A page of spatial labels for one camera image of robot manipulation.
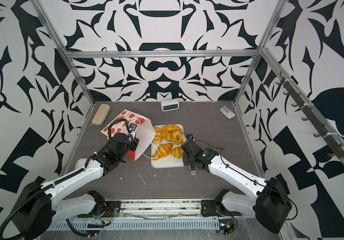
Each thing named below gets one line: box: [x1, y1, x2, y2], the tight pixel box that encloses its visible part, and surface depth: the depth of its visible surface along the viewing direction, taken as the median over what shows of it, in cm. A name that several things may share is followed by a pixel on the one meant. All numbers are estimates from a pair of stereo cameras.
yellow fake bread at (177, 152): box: [170, 147, 184, 159], surface depth 91 cm
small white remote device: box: [219, 105, 236, 119], surface depth 116 cm
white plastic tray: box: [150, 124, 186, 169], surface depth 93 cm
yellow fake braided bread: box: [161, 124, 182, 142], surface depth 102 cm
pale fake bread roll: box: [153, 127, 163, 144], surface depth 97 cm
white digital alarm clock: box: [160, 99, 180, 112], surface depth 114 cm
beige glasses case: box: [92, 103, 111, 126], surface depth 110 cm
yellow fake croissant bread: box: [153, 143, 174, 161], surface depth 92 cm
